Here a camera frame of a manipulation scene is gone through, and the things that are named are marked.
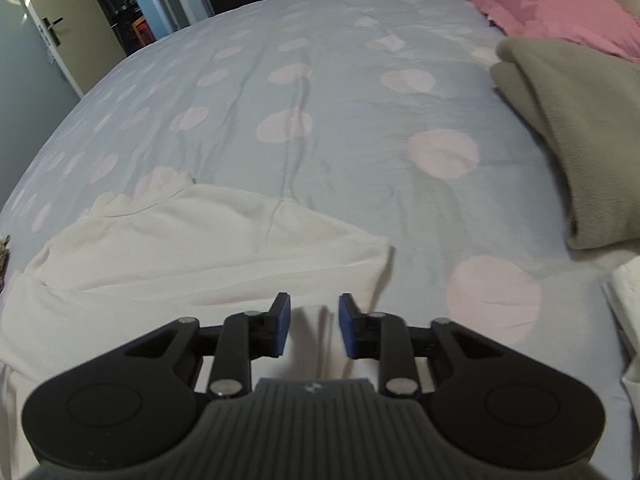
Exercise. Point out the grey door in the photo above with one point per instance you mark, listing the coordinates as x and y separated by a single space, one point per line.
45 25

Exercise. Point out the folded olive fleece garment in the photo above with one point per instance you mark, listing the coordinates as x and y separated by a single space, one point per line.
585 135

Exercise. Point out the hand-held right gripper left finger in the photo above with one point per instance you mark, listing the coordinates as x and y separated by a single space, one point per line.
283 329

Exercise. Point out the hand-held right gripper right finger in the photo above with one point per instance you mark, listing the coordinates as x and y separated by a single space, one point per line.
346 331

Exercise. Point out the folded white cloth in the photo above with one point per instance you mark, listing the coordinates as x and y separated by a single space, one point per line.
627 295

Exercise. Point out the grey pink-dotted bed cover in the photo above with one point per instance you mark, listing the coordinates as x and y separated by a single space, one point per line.
350 135

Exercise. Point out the white fleece garment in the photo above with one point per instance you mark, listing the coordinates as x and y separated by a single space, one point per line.
200 240

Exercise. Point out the brown striped garment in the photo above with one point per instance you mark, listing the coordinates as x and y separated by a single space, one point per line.
3 252

